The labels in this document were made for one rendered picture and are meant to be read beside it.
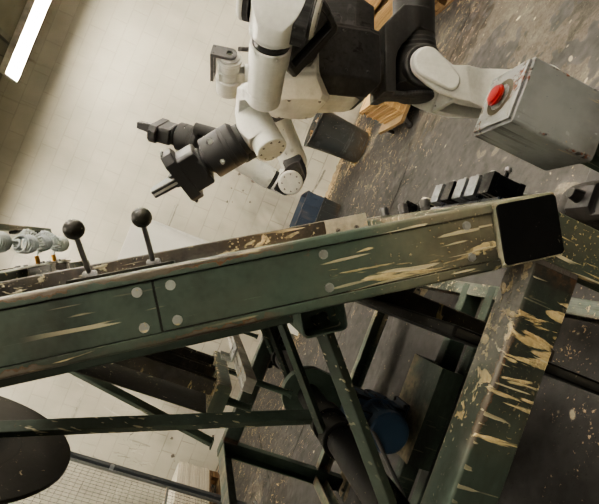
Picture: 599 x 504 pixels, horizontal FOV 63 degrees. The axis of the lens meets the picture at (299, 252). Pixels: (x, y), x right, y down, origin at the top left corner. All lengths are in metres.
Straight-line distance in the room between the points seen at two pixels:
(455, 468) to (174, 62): 6.44
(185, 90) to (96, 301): 6.18
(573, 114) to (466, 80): 0.52
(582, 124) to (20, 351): 0.95
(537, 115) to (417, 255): 0.31
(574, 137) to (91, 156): 6.28
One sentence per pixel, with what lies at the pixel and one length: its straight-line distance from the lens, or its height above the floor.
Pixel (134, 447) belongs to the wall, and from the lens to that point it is 7.33.
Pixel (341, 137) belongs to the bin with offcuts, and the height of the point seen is 0.32.
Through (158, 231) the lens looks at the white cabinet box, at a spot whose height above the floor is 1.78.
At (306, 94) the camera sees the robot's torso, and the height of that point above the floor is 1.22.
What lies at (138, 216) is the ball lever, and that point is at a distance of 0.94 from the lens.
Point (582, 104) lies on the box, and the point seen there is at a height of 0.81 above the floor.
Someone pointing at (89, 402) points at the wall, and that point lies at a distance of 7.19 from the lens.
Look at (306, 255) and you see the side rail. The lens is 0.75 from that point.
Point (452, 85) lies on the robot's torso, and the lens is 1.41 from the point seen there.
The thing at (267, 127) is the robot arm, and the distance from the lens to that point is 1.00.
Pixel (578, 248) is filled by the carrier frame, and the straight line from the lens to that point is 0.97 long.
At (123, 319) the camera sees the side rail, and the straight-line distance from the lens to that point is 0.75.
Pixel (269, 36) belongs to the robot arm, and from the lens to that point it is 0.86.
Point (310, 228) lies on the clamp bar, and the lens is 1.37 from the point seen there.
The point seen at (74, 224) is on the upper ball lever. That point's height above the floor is 1.53.
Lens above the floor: 1.31
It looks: 11 degrees down
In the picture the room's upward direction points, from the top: 68 degrees counter-clockwise
